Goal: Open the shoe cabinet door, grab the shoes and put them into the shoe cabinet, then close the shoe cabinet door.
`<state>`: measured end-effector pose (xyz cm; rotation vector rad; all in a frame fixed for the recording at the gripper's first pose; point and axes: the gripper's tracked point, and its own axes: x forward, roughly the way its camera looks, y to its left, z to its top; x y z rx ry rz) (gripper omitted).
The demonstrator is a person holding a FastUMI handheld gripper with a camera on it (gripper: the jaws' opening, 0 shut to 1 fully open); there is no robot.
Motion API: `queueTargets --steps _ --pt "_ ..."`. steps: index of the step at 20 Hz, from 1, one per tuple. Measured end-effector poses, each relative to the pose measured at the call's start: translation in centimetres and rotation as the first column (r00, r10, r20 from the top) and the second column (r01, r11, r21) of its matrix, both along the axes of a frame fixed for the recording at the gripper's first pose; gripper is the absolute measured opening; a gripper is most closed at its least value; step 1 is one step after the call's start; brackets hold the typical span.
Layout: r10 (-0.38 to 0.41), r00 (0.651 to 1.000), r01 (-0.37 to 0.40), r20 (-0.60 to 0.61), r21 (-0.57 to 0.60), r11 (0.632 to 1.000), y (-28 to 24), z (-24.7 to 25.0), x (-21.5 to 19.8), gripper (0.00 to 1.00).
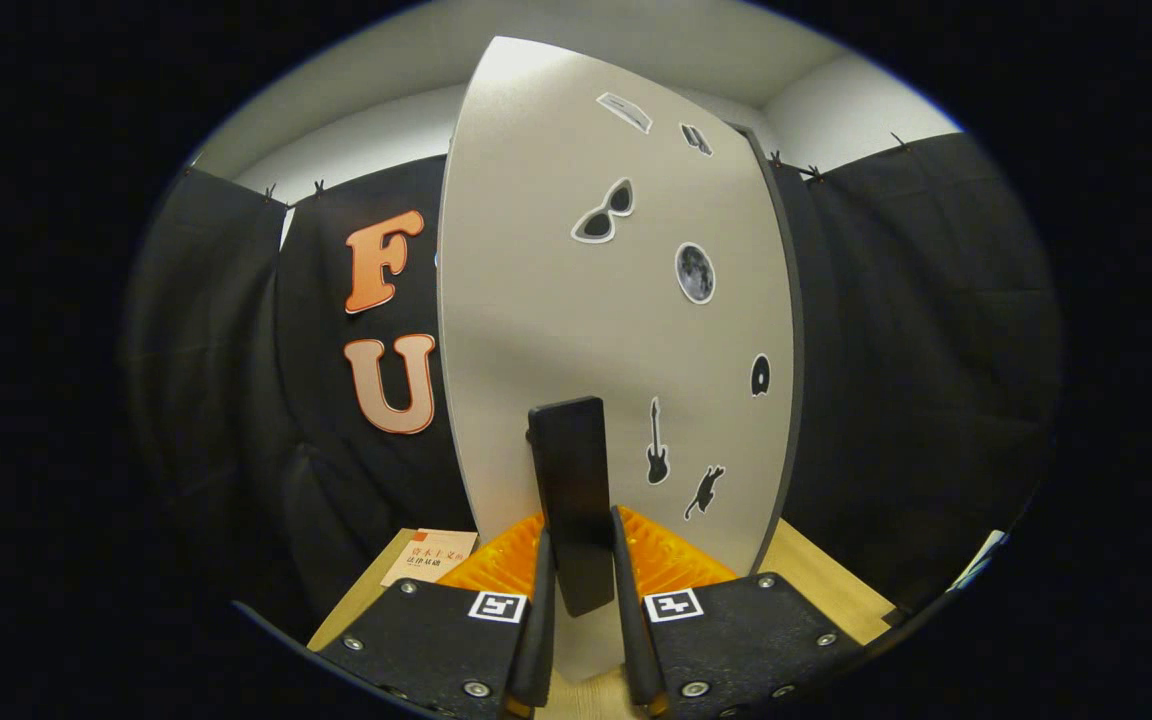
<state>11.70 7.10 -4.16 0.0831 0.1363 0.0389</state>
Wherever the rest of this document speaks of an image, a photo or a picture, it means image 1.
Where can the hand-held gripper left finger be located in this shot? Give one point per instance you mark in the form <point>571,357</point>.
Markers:
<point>536,650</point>

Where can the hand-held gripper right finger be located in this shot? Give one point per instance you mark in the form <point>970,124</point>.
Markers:
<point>636,650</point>

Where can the beige shoe cabinet door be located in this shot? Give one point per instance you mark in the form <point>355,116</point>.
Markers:
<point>556,300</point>

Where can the dark gray shoe cabinet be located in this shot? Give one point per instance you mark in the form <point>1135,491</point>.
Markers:
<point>797,320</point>

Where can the stack of books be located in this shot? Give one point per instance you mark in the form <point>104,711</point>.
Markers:
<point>426,560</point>

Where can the white and green object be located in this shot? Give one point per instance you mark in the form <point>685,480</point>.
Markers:
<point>976,560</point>

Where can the black backdrop cloth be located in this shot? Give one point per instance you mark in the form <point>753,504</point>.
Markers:
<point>916,350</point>

